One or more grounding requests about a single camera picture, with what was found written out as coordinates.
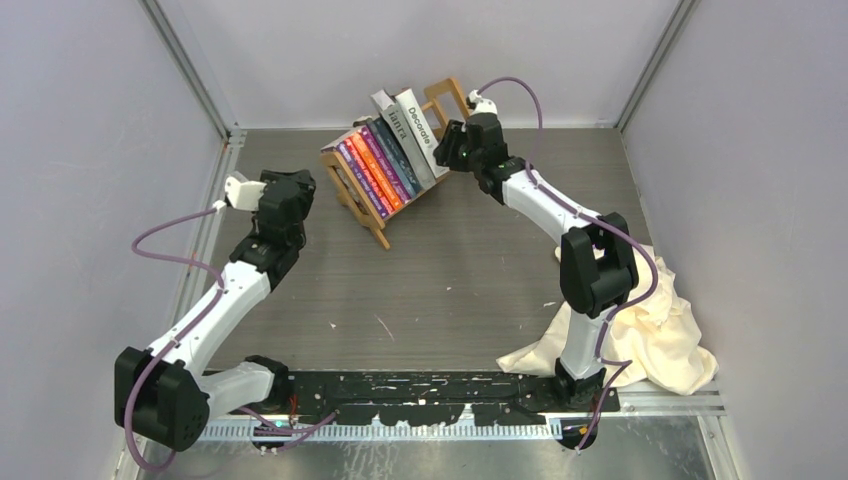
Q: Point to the wooden book rack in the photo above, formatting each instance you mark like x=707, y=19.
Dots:
x=343, y=172

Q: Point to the white Decorate Furniture book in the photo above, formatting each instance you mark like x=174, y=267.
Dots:
x=420, y=129

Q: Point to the floral Louisa May Alcott book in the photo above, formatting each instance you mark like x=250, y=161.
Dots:
x=395, y=155

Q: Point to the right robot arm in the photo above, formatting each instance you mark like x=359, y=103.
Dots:
x=597, y=268

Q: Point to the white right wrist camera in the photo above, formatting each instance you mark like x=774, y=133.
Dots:
x=478, y=104

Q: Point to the red Treehouse book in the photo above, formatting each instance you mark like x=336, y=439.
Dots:
x=373, y=190

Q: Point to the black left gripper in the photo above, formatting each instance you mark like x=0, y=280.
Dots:
x=308, y=186

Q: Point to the blue Nineteen Eighty-Four book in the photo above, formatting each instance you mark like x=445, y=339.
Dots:
x=388, y=168

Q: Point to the orange 78-Storey Treehouse book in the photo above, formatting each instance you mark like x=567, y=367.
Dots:
x=376, y=171

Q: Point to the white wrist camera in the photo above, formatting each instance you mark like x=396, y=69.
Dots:
x=478, y=104
x=240, y=193

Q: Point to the cream cloth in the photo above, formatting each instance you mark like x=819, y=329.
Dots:
x=659, y=336

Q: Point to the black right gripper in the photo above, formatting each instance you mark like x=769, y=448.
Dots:
x=456, y=132

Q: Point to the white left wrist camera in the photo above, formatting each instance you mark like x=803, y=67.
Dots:
x=240, y=193

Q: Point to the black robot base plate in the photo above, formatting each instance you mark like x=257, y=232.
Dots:
x=428, y=398

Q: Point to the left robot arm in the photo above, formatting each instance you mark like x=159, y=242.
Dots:
x=163, y=392

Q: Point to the magenta paperback book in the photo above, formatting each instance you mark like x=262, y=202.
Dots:
x=369, y=140

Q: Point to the stack of grey magazines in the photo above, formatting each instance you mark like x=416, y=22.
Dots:
x=391, y=112

